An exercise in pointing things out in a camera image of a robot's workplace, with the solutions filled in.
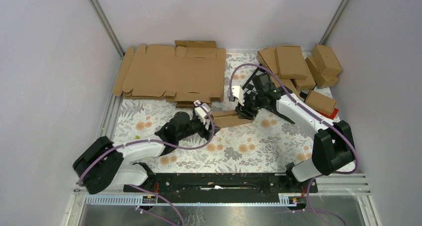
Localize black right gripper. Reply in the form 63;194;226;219
235;92;264;121

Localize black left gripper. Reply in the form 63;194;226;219
177;114;220;141

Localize brown cardboard box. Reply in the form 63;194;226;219
212;110;254;128

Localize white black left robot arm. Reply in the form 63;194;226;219
73;112;220;194

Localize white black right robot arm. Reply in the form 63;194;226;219
229;73;355;192

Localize folded cardboard box front centre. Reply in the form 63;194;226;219
270;76;300;98

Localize folded cardboard box back left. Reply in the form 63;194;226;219
257;47;278;75

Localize folded cardboard box middle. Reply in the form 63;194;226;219
291;67;316;91

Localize folded cardboard box large top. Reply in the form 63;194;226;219
275;45;308;80

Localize folded cardboard box front right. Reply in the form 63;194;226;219
304;90;337;115

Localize folded cardboard box lower right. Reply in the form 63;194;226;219
305;57;339;88

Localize red box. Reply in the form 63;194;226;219
318;108;339;119

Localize folded cardboard box top right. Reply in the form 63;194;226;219
311;44;342;76

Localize floral patterned table mat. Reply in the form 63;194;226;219
110;53;355;174

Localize black white checkerboard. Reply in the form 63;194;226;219
241;63;311;124

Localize stack of flat cardboard sheets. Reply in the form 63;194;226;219
112;40;226;107

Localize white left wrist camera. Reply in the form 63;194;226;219
194;100;211;123

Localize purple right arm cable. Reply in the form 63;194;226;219
229;63;358;226

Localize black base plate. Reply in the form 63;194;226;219
139;173;318;204

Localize aluminium rail frame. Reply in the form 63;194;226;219
67;0;381;226

